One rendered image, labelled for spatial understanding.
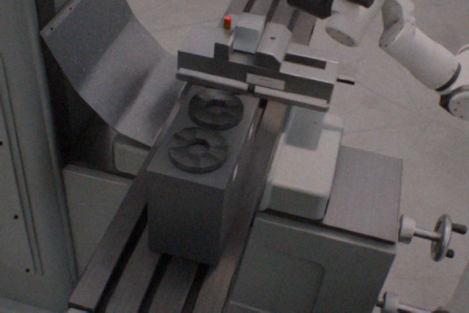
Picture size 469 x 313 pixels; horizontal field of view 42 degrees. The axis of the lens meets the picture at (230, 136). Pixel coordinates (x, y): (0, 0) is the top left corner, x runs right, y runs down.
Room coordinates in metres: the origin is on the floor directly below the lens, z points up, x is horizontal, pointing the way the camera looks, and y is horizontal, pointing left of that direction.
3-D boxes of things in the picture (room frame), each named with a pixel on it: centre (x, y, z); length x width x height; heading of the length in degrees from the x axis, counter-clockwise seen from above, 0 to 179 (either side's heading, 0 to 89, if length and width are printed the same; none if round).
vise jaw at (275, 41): (1.12, -0.07, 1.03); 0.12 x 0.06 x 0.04; 169
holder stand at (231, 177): (0.71, 0.04, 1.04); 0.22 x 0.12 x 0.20; 169
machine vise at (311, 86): (1.13, -0.05, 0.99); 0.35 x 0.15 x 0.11; 79
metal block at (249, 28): (1.14, -0.02, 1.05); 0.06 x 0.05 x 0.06; 169
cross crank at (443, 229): (0.97, -0.49, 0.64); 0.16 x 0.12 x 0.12; 79
